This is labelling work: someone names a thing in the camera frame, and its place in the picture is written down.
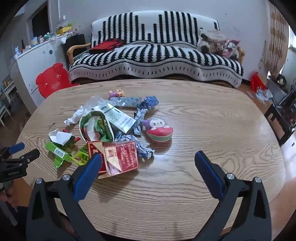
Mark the red cloth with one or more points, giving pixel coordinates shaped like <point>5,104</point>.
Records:
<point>106,45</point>

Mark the flattened green box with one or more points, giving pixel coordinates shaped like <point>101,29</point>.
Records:
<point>59,154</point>

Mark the torn white green carton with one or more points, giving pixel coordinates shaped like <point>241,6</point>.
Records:
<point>60,138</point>

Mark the white pouch with green lining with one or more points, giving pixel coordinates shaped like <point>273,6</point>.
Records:
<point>97,129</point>

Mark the black side table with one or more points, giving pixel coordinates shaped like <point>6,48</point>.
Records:
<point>282,109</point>

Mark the white shelf rack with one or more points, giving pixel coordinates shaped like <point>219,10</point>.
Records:
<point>5,102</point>

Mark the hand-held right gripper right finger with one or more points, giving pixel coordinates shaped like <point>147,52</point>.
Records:
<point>208,172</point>

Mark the small pink toy figure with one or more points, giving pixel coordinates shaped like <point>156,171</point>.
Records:
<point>118,93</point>

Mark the blue silver wrapper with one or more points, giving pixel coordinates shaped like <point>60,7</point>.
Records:
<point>144,109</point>

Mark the watermelon squishy toy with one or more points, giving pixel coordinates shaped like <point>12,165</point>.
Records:
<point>158,131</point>

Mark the brown patterned cloth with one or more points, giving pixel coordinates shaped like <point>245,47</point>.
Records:
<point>211,40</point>

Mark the red bear stool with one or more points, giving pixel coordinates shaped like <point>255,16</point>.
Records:
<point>52,80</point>

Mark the clear plastic wrap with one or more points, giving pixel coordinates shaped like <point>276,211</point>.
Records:
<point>92,103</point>

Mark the white cabinet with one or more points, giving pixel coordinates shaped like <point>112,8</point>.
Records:
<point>34,62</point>

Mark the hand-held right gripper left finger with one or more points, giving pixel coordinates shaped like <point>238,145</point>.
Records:
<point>89,172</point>

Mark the patterned curtain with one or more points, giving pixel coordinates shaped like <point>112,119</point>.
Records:
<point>276,41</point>

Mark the clutter of bottles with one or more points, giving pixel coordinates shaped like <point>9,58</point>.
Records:
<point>46,38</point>

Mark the white crumpled tissue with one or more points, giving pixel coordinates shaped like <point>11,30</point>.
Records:
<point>72,119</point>

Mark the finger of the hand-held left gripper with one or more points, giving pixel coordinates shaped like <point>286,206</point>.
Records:
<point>30,156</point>
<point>16,147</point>

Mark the long blue silver packet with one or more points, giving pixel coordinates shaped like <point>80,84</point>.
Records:
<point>126,102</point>

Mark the red cigarette carton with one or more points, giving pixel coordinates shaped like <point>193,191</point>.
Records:
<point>122,160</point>

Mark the blue white crumpled wrapper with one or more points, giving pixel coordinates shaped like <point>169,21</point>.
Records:
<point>143,150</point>

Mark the white crumpled paper pile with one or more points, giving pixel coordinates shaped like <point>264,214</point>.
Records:
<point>263,94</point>

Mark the black white striped blanket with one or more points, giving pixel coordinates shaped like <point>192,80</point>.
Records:
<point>161,53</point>

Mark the white green printed box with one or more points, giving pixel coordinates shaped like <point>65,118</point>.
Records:
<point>118,118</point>

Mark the wooden frame sofa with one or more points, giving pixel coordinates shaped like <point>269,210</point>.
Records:
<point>74,48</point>

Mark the red bag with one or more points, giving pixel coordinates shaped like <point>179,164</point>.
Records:
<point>257,82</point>

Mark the person's left hand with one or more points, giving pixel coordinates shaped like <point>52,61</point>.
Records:
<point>8,199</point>

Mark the pink white cloth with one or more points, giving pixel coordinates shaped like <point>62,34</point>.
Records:
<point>231,48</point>

